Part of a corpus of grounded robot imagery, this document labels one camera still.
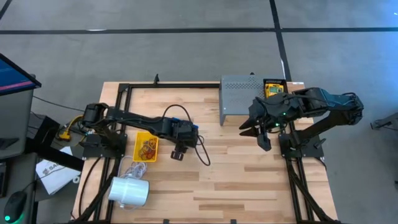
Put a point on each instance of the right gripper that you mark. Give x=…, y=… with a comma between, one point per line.
x=273, y=109

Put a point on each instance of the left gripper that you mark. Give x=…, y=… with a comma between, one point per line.
x=183, y=132

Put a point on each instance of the red rubber band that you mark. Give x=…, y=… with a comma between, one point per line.
x=143, y=146
x=153, y=156
x=148, y=155
x=141, y=153

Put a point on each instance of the yellow plastic basket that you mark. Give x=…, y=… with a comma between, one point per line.
x=136, y=155

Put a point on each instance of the black plastic basket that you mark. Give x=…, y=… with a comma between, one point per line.
x=284, y=82

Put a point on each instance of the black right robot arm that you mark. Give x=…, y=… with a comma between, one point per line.
x=329, y=107

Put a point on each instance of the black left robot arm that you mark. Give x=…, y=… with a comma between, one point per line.
x=133, y=121

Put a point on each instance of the black desk leg bar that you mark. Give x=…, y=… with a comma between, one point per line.
x=56, y=157

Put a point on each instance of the grey desk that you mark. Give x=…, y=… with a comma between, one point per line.
x=15, y=118

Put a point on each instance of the grey perforated metal shelf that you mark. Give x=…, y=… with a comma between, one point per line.
x=236, y=93

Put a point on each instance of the white sticker label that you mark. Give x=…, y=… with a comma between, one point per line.
x=298, y=83

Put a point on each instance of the white printed paper sheet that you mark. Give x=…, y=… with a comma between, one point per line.
x=56, y=177

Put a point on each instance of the grey chair leg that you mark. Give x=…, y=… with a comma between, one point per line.
x=385, y=121

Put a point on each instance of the black power box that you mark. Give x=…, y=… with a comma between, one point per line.
x=46, y=127

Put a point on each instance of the computer monitor blue screen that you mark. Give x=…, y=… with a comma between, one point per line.
x=12, y=77

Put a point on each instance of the black computer mouse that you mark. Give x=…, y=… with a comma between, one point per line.
x=14, y=205

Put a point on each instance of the black keyboard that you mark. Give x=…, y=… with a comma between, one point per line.
x=2, y=180

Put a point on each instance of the black aluminium table frame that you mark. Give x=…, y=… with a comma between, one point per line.
x=149, y=85

